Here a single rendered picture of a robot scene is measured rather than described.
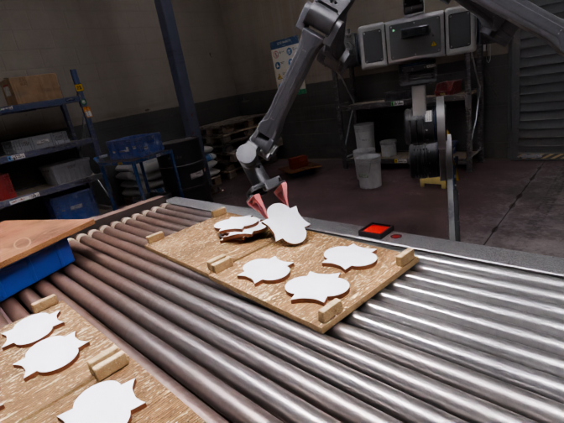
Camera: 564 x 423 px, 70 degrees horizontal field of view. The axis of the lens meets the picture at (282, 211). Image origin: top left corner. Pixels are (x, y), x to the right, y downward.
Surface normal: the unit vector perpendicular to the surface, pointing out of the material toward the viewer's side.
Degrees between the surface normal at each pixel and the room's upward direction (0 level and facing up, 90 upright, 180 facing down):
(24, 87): 87
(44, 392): 0
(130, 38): 90
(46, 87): 87
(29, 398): 0
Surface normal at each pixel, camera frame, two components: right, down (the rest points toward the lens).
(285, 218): 0.21, -0.56
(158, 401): -0.16, -0.94
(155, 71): 0.75, 0.08
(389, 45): -0.34, 0.35
